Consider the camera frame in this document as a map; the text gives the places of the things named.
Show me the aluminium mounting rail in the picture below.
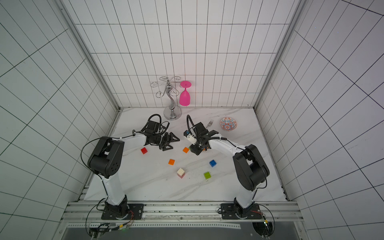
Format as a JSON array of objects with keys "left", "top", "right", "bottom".
[{"left": 61, "top": 201, "right": 304, "bottom": 231}]

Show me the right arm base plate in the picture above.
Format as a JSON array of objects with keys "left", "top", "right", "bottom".
[{"left": 217, "top": 203, "right": 263, "bottom": 220}]

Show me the chrome glass holder stand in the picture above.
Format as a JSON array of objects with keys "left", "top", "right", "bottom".
[{"left": 150, "top": 76, "right": 182, "bottom": 121}]

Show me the silver fork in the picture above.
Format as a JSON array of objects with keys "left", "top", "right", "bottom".
[{"left": 206, "top": 120, "right": 214, "bottom": 128}]

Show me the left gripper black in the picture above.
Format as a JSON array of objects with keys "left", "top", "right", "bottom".
[{"left": 152, "top": 132, "right": 181, "bottom": 151}]

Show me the patterned small bowl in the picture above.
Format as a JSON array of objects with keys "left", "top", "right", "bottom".
[{"left": 220, "top": 117, "right": 238, "bottom": 131}]

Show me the blue lego brick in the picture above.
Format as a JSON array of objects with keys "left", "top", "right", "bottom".
[{"left": 209, "top": 160, "right": 217, "bottom": 168}]

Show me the pink wine glass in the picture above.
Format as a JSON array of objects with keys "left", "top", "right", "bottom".
[{"left": 180, "top": 81, "right": 192, "bottom": 107}]

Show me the small lime green lego brick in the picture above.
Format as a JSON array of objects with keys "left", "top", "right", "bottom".
[{"left": 204, "top": 172, "right": 212, "bottom": 180}]

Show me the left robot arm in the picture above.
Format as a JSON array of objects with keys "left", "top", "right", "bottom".
[{"left": 87, "top": 121, "right": 180, "bottom": 220}]

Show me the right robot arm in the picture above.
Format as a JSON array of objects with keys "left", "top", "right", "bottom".
[{"left": 184, "top": 123, "right": 270, "bottom": 219}]

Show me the cream white lego brick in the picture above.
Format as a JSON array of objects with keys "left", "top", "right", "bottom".
[{"left": 177, "top": 168, "right": 186, "bottom": 175}]

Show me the red lego brick left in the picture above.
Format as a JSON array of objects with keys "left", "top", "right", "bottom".
[{"left": 141, "top": 148, "right": 148, "bottom": 155}]

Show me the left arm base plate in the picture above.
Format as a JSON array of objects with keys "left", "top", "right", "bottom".
[{"left": 101, "top": 203, "right": 144, "bottom": 221}]

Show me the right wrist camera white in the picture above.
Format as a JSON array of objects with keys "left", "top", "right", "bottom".
[{"left": 186, "top": 134, "right": 197, "bottom": 145}]

